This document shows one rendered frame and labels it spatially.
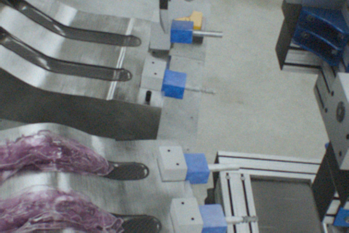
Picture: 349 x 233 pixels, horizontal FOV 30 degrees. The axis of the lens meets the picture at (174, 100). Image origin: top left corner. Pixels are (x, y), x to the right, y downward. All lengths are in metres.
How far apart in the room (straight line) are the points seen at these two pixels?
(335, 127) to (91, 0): 0.68
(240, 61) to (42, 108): 1.76
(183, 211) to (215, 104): 1.63
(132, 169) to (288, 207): 0.98
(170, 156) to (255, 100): 1.62
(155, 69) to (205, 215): 0.29
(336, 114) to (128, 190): 0.35
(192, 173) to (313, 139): 1.54
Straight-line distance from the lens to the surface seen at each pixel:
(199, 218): 0.94
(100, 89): 1.12
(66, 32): 1.26
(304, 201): 1.98
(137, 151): 1.06
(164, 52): 1.27
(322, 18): 1.42
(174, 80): 1.13
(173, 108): 1.23
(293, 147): 2.47
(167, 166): 1.00
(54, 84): 1.12
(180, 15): 1.16
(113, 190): 0.99
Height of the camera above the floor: 1.59
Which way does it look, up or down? 39 degrees down
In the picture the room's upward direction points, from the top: 11 degrees clockwise
